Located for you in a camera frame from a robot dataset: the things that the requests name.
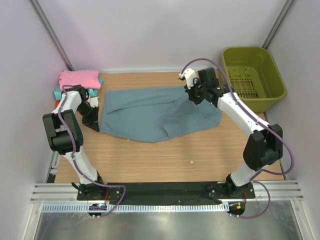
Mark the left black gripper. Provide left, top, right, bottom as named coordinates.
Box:
left=76, top=102, right=100, bottom=133

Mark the grey-blue t-shirt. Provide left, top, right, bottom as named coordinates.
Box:
left=99, top=86, right=222, bottom=143

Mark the left aluminium rail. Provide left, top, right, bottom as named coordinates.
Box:
left=44, top=151, right=60, bottom=184

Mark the right corner aluminium post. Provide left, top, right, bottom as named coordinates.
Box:
left=261, top=0, right=297, bottom=50

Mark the aluminium rail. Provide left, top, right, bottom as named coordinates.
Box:
left=30, top=180, right=304, bottom=203
left=44, top=151, right=60, bottom=184

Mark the front aluminium rail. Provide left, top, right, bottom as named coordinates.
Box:
left=30, top=180, right=304, bottom=203

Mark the left corner aluminium post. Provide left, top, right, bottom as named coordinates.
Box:
left=29, top=0, right=74, bottom=71

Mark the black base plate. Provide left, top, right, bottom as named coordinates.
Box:
left=71, top=181, right=256, bottom=206

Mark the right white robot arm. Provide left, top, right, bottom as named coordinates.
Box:
left=179, top=67, right=283, bottom=198

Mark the green plastic basket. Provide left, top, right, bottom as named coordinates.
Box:
left=222, top=46, right=287, bottom=113

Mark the turquoise folded t-shirt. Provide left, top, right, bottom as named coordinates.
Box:
left=53, top=77, right=104, bottom=99

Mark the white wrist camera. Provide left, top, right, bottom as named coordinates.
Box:
left=179, top=68, right=199, bottom=90
left=87, top=97, right=100, bottom=108

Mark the white slotted cable duct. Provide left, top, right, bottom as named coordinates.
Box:
left=42, top=202, right=229, bottom=214

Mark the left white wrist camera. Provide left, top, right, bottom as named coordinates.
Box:
left=87, top=97, right=100, bottom=108

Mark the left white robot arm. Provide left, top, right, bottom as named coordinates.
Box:
left=42, top=84, right=107, bottom=200

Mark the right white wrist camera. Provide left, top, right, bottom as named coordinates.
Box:
left=179, top=68, right=199, bottom=90

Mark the corner aluminium post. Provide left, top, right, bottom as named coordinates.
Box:
left=261, top=0, right=297, bottom=50
left=29, top=0, right=74, bottom=71

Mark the pink folded t-shirt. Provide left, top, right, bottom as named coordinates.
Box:
left=58, top=70, right=101, bottom=91

